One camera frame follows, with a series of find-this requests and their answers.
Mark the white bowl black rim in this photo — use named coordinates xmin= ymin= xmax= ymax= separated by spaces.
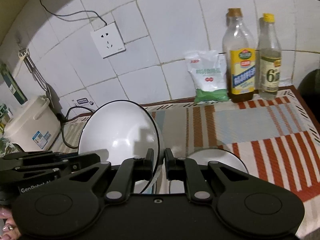
xmin=78 ymin=100 xmax=164 ymax=193

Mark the person's left hand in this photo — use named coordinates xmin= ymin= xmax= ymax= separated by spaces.
xmin=0 ymin=206 xmax=21 ymax=240

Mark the white rice cooker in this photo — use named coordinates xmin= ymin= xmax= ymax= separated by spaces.
xmin=4 ymin=96 xmax=60 ymax=152

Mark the striped woven table mat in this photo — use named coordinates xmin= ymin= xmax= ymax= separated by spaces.
xmin=49 ymin=85 xmax=320 ymax=239

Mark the white green salt bag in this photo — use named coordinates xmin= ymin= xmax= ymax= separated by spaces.
xmin=185 ymin=50 xmax=229 ymax=103

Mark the hanging metal utensil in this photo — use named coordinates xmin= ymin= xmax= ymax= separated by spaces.
xmin=18 ymin=48 xmax=52 ymax=100

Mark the cooking wine bottle yellow label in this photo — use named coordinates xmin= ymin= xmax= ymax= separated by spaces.
xmin=222 ymin=8 xmax=256 ymax=103

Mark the vinegar bottle yellow cap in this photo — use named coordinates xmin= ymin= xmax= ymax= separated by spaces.
xmin=258 ymin=13 xmax=282 ymax=100

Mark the black wok with lid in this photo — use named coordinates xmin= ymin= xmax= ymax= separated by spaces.
xmin=298 ymin=69 xmax=320 ymax=112

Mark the black power cable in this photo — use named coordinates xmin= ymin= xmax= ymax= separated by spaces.
xmin=58 ymin=105 xmax=96 ymax=149

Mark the blue wall sticker label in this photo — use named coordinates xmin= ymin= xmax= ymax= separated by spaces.
xmin=72 ymin=98 xmax=94 ymax=107

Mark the white wall socket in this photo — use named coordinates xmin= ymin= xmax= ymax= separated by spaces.
xmin=91 ymin=22 xmax=126 ymax=59

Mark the thin wall wire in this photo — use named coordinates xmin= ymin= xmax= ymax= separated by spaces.
xmin=38 ymin=0 xmax=109 ymax=27

